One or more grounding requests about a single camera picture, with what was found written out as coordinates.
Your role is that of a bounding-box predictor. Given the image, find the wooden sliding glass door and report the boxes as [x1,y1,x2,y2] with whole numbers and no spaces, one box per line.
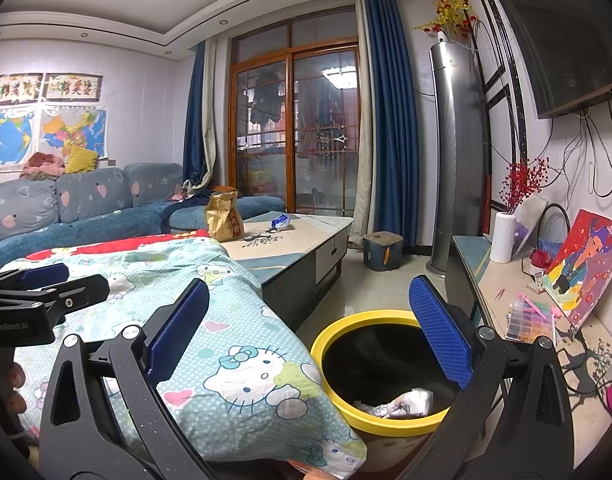
[228,5,361,218]

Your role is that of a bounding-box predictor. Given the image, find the blue basket with black handle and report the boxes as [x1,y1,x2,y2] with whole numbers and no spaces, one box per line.
[528,203,572,271]

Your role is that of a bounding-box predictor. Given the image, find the dark blue garment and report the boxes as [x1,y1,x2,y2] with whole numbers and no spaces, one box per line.
[167,191,211,208]

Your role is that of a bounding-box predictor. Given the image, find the wall mounted television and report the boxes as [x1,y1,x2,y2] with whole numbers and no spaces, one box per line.
[488,0,612,120]

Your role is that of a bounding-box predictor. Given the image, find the red blanket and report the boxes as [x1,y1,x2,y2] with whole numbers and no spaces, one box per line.
[26,229,211,261]

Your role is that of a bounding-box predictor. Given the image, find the black hanging cables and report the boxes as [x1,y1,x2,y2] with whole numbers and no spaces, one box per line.
[548,100,612,198]

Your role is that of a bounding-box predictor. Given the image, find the clear plastic bead box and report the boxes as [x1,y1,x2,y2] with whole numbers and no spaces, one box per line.
[505,292,559,343]

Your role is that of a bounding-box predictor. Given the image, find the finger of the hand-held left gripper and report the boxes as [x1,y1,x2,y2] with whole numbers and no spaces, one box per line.
[46,274,110,323]
[0,262,70,295]

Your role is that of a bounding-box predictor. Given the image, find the calligraphy wall poster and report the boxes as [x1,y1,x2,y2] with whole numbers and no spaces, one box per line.
[0,74,42,106]
[42,72,104,101]

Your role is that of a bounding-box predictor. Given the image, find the country map poster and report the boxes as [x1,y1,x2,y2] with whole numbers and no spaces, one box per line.
[38,107,109,161]

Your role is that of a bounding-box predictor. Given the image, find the gold snack bag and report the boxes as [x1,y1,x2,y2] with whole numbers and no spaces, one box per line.
[205,191,245,242]

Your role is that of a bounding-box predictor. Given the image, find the colourful figure painting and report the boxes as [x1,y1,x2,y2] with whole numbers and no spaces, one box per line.
[542,209,612,333]

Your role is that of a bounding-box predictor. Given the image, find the leaning purple picture board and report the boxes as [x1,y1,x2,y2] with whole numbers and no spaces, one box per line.
[511,195,549,256]

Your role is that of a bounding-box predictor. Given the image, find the grey coffee table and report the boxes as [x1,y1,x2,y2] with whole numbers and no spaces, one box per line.
[221,212,355,331]

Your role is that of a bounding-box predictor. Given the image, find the blue storage stool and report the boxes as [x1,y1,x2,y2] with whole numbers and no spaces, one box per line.
[362,231,404,272]

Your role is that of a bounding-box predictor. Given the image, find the cartoon cat printed blanket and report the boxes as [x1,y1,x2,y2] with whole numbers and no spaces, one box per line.
[0,235,369,478]

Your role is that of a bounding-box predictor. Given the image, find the blue grey fabric sofa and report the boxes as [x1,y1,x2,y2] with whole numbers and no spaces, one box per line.
[0,162,287,268]

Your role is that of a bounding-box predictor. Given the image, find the yellow pillow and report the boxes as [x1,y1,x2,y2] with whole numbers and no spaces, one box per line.
[64,145,99,175]

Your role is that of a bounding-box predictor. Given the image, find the blue curtain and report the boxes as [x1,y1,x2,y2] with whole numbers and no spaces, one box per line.
[355,0,434,256]
[182,35,219,193]

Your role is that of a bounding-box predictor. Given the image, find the television cabinet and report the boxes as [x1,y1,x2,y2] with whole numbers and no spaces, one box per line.
[445,234,612,426]

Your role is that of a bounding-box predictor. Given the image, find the world map poster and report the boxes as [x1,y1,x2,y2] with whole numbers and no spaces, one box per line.
[0,110,36,173]

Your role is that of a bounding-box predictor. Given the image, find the silver tower air conditioner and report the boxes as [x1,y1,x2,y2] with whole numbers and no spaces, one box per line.
[425,41,487,278]

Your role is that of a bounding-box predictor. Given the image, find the white plastic bag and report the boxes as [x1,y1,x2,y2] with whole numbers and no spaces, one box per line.
[386,387,434,418]

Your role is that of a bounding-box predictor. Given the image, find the white ribbed vase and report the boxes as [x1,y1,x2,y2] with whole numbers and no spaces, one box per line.
[488,211,517,263]

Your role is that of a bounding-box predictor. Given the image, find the person's right hand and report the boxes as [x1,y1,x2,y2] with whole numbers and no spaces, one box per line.
[281,460,337,480]

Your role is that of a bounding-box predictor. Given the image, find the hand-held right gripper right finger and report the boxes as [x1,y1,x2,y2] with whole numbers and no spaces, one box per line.
[401,275,574,480]

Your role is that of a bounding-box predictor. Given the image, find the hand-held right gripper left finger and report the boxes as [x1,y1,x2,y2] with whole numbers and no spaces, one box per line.
[39,277,210,480]

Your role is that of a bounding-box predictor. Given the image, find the yellow trash bin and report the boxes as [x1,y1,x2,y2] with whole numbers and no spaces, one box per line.
[310,310,474,473]

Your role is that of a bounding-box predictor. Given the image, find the red berry branches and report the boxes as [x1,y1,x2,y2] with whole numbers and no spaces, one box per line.
[498,157,552,216]

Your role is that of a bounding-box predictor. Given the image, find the red pink cloth pile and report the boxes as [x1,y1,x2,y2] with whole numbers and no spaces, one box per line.
[20,152,66,181]

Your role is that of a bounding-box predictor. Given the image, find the person's left hand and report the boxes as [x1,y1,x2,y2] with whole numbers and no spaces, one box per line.
[6,360,29,416]

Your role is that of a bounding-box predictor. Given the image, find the yellow artificial flowers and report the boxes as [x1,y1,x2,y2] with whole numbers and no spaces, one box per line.
[413,0,479,43]

